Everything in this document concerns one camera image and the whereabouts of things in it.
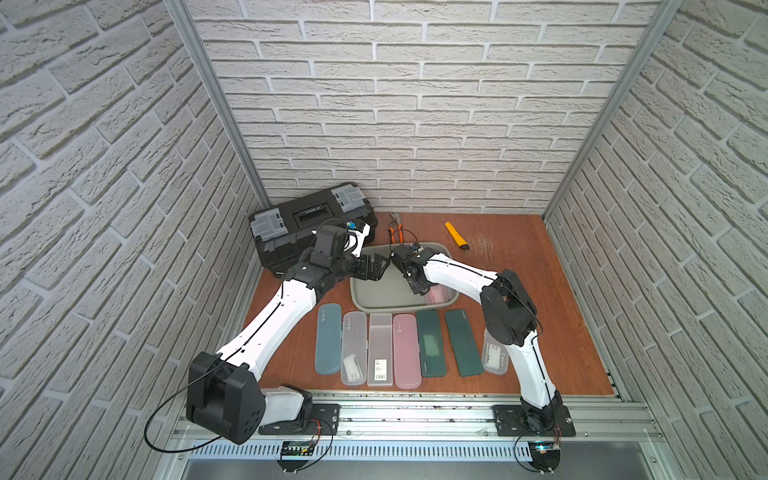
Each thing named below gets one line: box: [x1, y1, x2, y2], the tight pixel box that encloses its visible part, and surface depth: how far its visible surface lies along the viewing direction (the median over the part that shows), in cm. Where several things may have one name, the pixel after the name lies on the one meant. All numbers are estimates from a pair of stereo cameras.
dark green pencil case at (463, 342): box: [444, 309, 485, 377], surface depth 85 cm
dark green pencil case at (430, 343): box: [416, 310, 446, 378], surface depth 87 cm
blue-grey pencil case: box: [315, 303, 343, 375], surface depth 88 cm
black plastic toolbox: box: [248, 183, 379, 277], surface depth 98 cm
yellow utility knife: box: [445, 222, 470, 250], surface depth 113 cm
